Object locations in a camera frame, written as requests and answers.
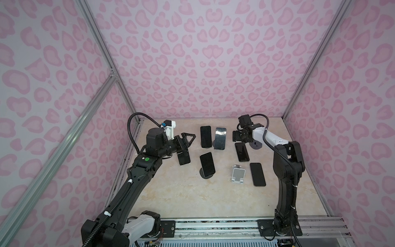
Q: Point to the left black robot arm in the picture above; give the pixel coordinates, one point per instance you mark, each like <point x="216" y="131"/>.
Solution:
<point x="129" y="191"/>

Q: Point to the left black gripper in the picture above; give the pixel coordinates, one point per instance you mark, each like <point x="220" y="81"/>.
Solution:
<point x="186" y="144"/>

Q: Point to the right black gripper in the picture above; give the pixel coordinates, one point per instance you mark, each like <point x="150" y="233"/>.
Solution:
<point x="235" y="137"/>

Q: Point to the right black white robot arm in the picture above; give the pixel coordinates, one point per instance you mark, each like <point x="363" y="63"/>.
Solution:
<point x="288" y="166"/>

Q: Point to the grey round phone stand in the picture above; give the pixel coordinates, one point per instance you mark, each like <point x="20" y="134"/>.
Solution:
<point x="256" y="145"/>

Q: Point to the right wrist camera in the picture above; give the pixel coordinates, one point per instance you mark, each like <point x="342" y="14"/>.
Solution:
<point x="245" y="120"/>

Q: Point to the black phone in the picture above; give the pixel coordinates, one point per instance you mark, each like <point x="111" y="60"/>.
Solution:
<point x="257" y="175"/>
<point x="206" y="137"/>
<point x="183" y="156"/>
<point x="207" y="161"/>
<point x="242" y="152"/>

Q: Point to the white folding phone stand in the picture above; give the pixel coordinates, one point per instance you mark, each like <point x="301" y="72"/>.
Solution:
<point x="238" y="174"/>

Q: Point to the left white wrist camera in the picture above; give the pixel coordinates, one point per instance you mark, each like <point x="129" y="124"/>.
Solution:
<point x="169" y="126"/>

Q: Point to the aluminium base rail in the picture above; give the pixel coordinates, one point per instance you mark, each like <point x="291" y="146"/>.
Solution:
<point x="307" y="231"/>

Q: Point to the black round phone stand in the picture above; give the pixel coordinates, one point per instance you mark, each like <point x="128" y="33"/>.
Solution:
<point x="207" y="173"/>

